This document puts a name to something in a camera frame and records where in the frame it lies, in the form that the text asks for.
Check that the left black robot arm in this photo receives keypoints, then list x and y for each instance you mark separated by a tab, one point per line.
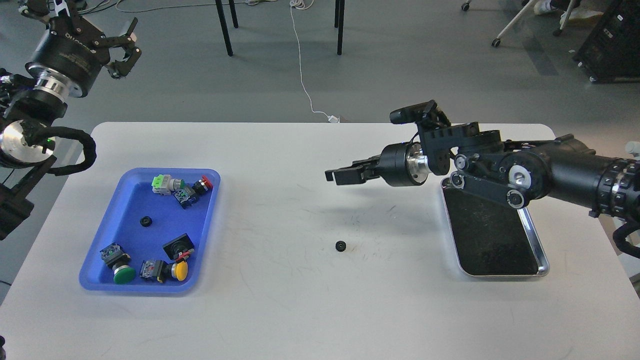
29	140

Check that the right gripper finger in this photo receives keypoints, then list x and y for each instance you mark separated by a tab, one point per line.
371	162
354	175

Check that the black equipment case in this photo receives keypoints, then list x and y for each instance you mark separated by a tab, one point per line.
611	52

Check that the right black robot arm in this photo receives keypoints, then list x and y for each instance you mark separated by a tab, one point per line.
510	173

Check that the green white push button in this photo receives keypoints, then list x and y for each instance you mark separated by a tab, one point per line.
165	184

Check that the black table leg right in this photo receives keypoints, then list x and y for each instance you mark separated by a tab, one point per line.
339	24

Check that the red push button switch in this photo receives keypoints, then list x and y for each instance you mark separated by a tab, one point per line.
188	195

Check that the yellow push button switch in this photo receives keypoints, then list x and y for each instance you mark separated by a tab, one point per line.
160	270

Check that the blue plastic tray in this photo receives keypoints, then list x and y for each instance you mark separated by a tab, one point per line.
132	199

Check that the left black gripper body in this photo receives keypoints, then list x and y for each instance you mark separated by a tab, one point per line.
72	55

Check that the green mushroom push button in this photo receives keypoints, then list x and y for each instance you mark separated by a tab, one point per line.
115	258

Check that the black table leg left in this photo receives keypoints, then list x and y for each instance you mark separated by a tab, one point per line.
223	23

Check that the steel metal tray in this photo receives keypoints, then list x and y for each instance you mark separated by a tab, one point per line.
492	241

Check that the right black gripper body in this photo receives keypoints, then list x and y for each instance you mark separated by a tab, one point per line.
403	165

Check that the small black gear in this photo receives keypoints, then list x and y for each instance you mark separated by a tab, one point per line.
145	221
340	246

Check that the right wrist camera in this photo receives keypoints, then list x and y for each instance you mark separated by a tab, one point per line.
417	113

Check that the black square switch part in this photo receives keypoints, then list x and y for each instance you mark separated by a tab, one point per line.
179	249

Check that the office chair base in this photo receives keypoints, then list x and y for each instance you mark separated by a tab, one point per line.
571	13

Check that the black table leg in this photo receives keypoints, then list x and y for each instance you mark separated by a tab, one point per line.
339	24
223	23

